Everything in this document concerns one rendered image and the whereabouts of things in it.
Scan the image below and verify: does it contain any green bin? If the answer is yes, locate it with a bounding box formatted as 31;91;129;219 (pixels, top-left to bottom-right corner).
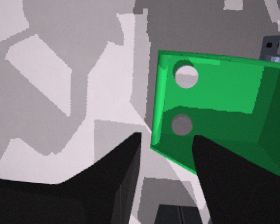
150;50;280;176

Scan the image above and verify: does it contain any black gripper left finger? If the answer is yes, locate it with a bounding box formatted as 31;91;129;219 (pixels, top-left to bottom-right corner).
0;132;142;224

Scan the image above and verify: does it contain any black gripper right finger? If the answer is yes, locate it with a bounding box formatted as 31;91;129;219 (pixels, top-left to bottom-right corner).
192;135;280;224

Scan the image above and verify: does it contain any grey metal bin shelf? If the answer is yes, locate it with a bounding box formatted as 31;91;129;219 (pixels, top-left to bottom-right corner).
259;35;280;63

